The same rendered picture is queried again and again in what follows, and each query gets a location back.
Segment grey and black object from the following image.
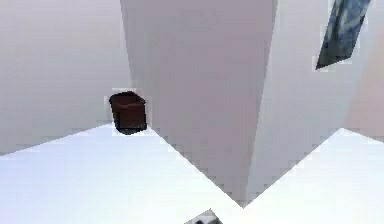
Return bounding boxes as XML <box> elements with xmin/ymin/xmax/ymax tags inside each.
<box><xmin>184</xmin><ymin>208</ymin><xmax>224</xmax><ymax>224</ymax></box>

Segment dark brown bin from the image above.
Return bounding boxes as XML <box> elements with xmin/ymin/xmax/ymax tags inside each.
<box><xmin>108</xmin><ymin>90</ymin><xmax>148</xmax><ymax>133</ymax></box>

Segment blue framed wall picture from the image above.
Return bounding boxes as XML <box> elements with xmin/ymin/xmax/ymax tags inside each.
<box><xmin>315</xmin><ymin>0</ymin><xmax>372</xmax><ymax>71</ymax></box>

